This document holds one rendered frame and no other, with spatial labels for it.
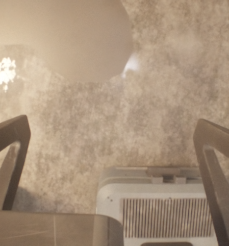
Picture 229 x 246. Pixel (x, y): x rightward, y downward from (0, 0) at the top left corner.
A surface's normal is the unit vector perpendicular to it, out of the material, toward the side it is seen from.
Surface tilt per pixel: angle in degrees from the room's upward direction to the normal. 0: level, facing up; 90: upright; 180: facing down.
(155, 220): 0
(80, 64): 0
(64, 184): 0
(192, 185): 45
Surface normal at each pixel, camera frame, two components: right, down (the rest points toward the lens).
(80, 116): 0.03, 0.10
